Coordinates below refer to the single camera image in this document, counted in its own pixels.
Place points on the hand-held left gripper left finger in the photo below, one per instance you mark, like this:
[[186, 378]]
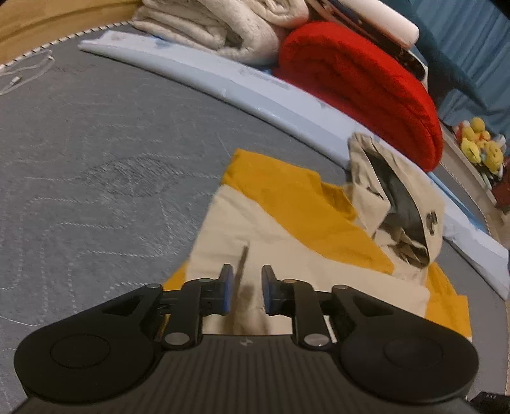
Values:
[[226, 291]]

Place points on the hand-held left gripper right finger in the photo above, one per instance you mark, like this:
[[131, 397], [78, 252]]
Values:
[[266, 292]]

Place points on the beige and yellow hooded jacket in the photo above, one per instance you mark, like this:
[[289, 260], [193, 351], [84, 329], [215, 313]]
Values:
[[279, 246]]

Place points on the grey quilted mattress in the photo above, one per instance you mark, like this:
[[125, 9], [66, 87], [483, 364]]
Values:
[[99, 179]]

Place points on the red folded blanket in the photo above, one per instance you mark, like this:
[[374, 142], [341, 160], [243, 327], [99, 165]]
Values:
[[358, 87]]

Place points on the yellow plush toy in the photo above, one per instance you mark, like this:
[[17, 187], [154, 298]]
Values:
[[494, 154], [477, 126], [471, 150]]

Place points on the black device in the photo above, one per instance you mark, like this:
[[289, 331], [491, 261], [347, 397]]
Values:
[[492, 402]]

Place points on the white fleece blanket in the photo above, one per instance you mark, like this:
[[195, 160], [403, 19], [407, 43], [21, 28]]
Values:
[[223, 28]]

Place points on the white pillow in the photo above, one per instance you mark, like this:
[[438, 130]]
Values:
[[382, 18]]

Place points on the teal curtain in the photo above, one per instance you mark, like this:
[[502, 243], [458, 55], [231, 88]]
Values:
[[470, 51]]

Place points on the beige bed frame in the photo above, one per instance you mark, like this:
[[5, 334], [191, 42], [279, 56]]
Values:
[[462, 175]]

